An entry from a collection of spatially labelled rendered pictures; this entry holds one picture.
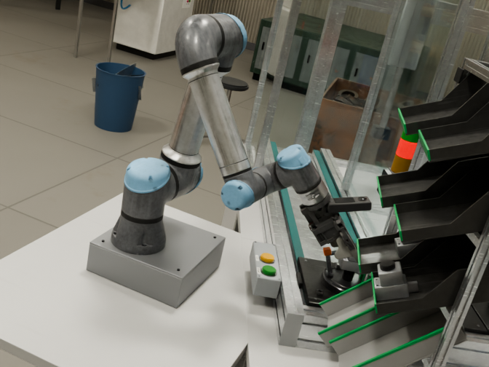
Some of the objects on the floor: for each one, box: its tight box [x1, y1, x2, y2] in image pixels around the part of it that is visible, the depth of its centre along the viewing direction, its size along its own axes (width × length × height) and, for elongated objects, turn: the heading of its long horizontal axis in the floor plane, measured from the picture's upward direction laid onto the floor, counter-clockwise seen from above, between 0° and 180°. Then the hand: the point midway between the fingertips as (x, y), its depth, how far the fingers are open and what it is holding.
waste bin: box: [92, 62, 146, 133], centre depth 539 cm, size 47×43×55 cm
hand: (356, 252), depth 171 cm, fingers closed on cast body, 4 cm apart
